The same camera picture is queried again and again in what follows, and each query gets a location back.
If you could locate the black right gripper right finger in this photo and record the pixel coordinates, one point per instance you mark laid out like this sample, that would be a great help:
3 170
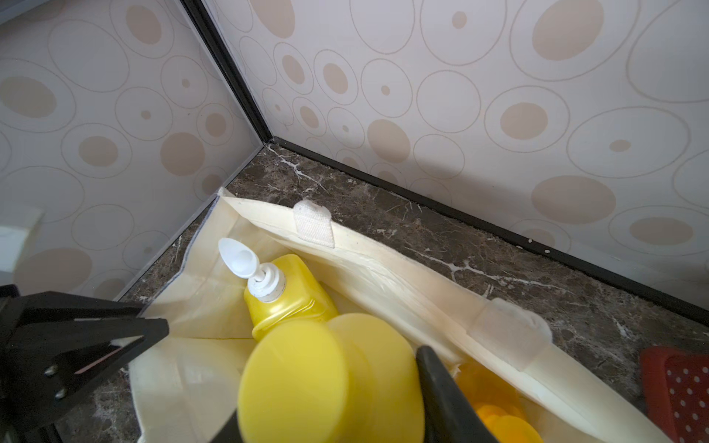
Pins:
449 417

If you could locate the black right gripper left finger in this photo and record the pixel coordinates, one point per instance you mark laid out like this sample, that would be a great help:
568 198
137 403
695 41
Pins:
230 432

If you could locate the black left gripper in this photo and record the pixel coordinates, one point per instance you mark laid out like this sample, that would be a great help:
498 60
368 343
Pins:
56 349

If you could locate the orange pump dish soap bottle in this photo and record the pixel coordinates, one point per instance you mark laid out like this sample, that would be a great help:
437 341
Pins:
496 402

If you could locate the cream starry night tote bag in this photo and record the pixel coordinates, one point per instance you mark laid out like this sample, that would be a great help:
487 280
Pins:
184 388

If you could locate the orange bottle yellow cap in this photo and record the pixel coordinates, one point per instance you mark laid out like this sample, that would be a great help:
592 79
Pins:
353 378

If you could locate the yellow pump dish soap bottle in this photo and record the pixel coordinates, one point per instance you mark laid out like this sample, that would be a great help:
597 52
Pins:
277 291

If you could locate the red and silver toaster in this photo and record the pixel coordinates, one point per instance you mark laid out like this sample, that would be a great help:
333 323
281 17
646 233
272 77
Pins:
675 388

